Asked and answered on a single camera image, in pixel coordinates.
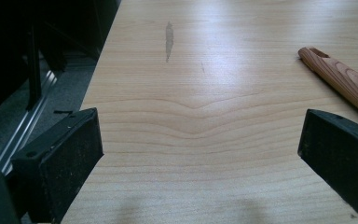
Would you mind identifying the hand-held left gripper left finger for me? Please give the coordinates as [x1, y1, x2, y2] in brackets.
[10, 106, 104, 224]

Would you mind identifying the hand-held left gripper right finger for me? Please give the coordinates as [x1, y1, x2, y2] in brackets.
[296, 108, 358, 224]

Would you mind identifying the black stand post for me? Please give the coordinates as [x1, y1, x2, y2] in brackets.
[25, 24, 44, 112]

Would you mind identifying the metal floor rail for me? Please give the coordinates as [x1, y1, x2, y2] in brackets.
[0, 68, 59, 175]

